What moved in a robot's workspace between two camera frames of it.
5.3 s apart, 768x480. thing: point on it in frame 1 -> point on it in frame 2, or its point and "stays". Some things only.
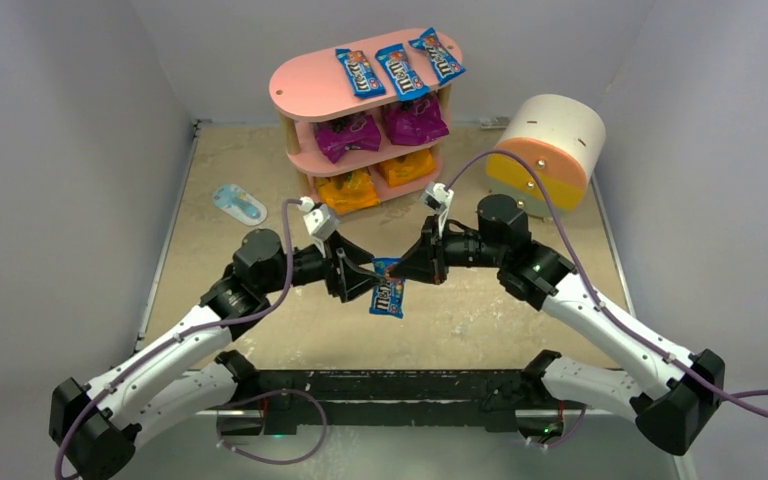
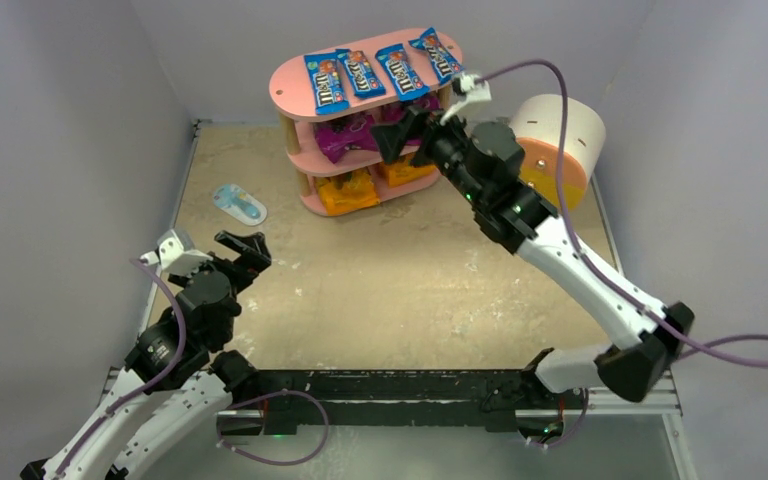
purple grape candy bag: [354, 132] stays
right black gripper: [434, 251] -> [425, 134]
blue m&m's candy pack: [408, 83] stays
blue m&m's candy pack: [443, 66] stays
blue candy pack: [388, 297] -> [329, 82]
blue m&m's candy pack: [364, 80] stays
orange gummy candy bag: [357, 192] stays
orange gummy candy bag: [411, 167] stays
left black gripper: [338, 267] -> [230, 266]
